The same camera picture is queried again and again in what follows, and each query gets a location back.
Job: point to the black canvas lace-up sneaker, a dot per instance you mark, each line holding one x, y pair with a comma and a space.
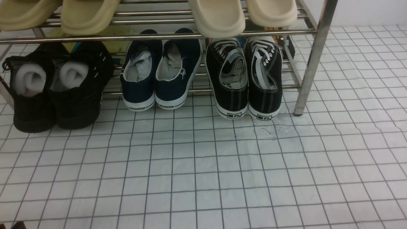
264, 70
225, 65

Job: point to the silver metal shoe rack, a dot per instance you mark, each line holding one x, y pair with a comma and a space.
303, 85

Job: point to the navy canvas sneaker right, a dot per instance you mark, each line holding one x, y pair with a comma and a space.
181, 59

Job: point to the navy canvas sneaker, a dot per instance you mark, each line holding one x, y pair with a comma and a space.
181, 59
138, 74

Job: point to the navy canvas sneaker left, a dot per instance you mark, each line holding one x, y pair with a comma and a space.
138, 74

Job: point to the cream foam slipper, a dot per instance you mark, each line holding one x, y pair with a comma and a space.
272, 13
218, 18

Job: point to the cream foam slipper far right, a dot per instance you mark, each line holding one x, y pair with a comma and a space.
272, 13

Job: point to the black mesh sneaker right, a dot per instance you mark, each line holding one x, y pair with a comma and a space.
77, 88

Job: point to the black mesh sneaker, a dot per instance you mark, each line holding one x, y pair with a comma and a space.
31, 77
77, 88

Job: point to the olive foam slipper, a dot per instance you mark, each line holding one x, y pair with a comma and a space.
19, 15
87, 17

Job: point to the black mesh sneaker left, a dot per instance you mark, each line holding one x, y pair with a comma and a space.
31, 77

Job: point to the olive foam slipper far left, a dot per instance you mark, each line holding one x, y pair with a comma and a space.
19, 15

